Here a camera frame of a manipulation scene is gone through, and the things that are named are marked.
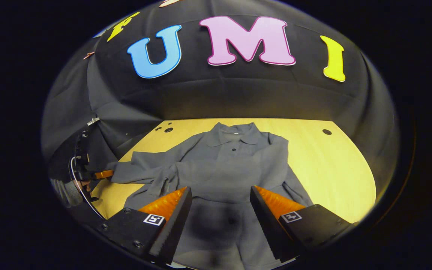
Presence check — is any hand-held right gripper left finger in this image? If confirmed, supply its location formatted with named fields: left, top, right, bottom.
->
left=98, top=186, right=193, bottom=265

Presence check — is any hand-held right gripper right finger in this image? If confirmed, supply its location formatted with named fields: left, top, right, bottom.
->
left=250, top=186, right=359, bottom=263

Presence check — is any grey button-up shirt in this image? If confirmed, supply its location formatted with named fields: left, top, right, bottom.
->
left=107, top=122, right=314, bottom=270

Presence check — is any black backdrop cloth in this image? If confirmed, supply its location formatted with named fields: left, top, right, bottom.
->
left=40, top=0, right=400, bottom=210

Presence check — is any thin white cable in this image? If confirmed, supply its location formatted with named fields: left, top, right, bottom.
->
left=69, top=157, right=106, bottom=220

